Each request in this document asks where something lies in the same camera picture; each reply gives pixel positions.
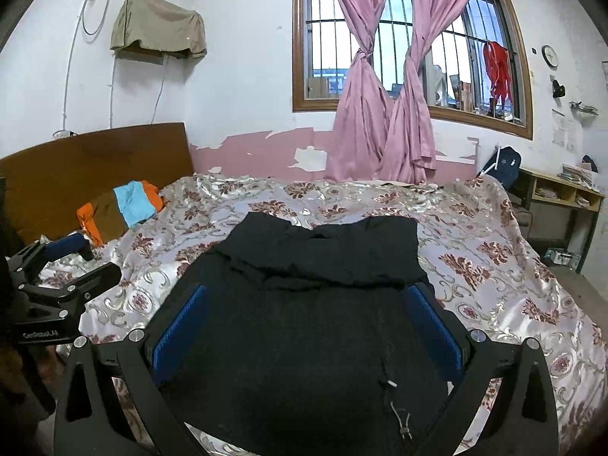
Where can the orange blue brown garment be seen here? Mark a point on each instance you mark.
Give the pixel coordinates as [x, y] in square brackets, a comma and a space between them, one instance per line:
[121, 209]

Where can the white wall papers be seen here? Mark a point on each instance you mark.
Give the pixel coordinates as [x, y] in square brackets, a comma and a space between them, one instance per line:
[564, 130]

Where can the dark cap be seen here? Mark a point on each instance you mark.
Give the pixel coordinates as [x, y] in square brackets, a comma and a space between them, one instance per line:
[590, 163]

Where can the round wall clock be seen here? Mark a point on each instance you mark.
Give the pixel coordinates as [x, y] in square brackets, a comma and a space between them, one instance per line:
[549, 55]

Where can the wooden headboard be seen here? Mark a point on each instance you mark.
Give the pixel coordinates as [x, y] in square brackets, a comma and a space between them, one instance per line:
[71, 175]

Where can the black wall hook item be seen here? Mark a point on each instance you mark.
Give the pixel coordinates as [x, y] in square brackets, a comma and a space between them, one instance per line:
[558, 88]

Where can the khaki cloth cover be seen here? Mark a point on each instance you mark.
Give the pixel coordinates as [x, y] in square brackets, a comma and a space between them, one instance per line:
[159, 23]

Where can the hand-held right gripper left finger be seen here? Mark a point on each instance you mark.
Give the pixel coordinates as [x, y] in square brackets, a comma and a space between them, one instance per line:
[180, 337]

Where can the wooden shelf desk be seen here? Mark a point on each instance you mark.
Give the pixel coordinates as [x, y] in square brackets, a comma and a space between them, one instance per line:
[560, 209]

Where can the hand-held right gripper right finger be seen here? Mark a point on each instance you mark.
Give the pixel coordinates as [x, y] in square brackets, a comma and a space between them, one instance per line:
[434, 332]

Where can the green floor item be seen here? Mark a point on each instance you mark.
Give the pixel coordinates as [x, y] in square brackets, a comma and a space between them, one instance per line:
[563, 256]

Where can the black jacket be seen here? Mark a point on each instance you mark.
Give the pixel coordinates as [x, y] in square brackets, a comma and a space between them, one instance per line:
[308, 342]

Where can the dark blue backpack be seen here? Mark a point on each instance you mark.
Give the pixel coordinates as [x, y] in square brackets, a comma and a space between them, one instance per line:
[506, 166]

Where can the floral satin bedspread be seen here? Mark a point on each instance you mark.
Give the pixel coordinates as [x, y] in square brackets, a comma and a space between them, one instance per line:
[494, 266]

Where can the small wall shelf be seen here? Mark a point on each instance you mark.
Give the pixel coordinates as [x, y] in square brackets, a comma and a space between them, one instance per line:
[584, 108]

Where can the pink curtain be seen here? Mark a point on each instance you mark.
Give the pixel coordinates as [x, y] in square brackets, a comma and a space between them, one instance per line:
[361, 95]
[418, 80]

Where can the wooden window with bars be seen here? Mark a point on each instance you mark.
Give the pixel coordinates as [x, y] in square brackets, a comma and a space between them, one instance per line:
[327, 33]

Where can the stack of books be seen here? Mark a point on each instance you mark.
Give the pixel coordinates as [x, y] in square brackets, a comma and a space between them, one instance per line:
[577, 175]

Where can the white wall socket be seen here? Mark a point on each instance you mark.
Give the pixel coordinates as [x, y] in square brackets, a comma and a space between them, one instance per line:
[64, 134]

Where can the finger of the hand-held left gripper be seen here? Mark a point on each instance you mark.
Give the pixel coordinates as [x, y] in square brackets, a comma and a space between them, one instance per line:
[97, 280]
[69, 247]

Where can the red hanging garment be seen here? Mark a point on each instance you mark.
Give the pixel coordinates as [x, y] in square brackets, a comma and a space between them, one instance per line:
[498, 73]

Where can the person's left hand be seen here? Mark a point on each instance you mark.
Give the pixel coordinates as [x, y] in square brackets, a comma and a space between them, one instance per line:
[47, 365]

